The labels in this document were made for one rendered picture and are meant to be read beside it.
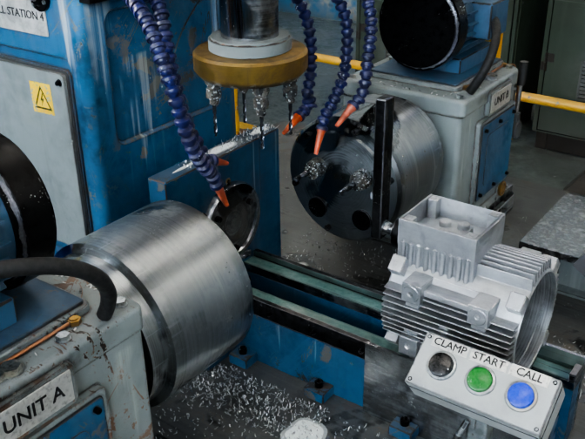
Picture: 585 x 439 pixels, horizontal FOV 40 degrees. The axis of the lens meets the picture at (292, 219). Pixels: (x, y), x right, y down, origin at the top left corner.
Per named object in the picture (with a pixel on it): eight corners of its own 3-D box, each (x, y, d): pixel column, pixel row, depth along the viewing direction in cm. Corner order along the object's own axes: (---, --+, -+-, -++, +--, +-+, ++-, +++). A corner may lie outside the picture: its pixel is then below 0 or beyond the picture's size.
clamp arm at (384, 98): (366, 236, 141) (372, 97, 130) (375, 230, 144) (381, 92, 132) (384, 242, 140) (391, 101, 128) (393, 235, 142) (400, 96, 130)
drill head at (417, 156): (264, 239, 158) (260, 118, 147) (371, 170, 187) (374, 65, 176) (373, 276, 145) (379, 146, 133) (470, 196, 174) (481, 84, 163)
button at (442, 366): (426, 374, 98) (423, 369, 97) (437, 353, 99) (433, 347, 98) (449, 383, 97) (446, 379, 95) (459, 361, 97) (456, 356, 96)
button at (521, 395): (505, 406, 93) (502, 401, 91) (514, 382, 94) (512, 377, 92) (529, 415, 91) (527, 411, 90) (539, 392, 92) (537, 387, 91)
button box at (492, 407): (413, 394, 102) (402, 380, 98) (435, 345, 104) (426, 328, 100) (544, 449, 93) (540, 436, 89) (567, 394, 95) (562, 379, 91)
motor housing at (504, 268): (376, 361, 121) (381, 252, 113) (433, 305, 135) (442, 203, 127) (502, 412, 111) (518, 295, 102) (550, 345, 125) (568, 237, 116)
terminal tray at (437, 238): (394, 262, 117) (397, 219, 114) (428, 234, 125) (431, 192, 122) (471, 287, 111) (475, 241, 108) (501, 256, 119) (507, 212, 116)
